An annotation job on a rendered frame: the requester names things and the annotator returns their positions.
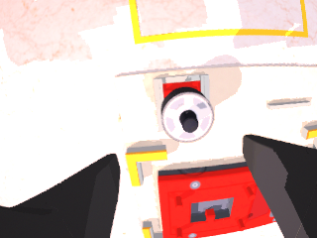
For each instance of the yellow rectangular outline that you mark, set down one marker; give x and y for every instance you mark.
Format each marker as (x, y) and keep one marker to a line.
(217, 32)

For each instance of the red base with black post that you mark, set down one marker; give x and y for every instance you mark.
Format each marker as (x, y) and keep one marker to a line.
(187, 119)

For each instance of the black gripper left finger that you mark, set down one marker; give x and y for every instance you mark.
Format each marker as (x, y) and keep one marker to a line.
(82, 206)

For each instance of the black and white toy wheel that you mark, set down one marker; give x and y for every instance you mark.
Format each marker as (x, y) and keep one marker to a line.
(186, 99)

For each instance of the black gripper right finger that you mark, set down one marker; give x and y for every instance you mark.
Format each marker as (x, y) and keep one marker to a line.
(286, 174)

